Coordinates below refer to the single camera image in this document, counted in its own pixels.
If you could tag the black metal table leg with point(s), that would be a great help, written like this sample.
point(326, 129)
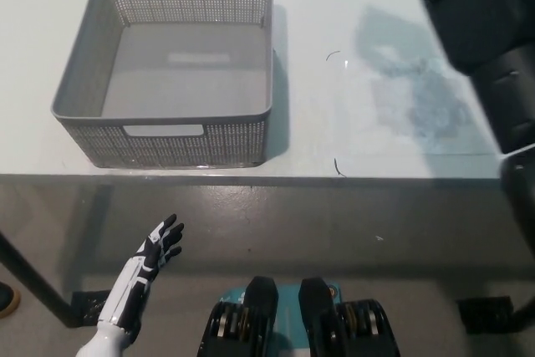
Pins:
point(37, 284)

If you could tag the grey perforated plastic basket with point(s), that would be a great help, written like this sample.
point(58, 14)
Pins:
point(184, 72)

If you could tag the dark shoe with tan sole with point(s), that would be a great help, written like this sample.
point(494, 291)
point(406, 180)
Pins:
point(8, 302)

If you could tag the black table foot plate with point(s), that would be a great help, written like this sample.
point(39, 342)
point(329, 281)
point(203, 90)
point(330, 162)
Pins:
point(485, 310)
point(90, 307)

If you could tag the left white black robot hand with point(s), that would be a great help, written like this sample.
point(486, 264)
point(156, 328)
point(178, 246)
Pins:
point(140, 273)

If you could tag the black robot legs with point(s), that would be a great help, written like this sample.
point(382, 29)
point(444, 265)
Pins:
point(259, 319)

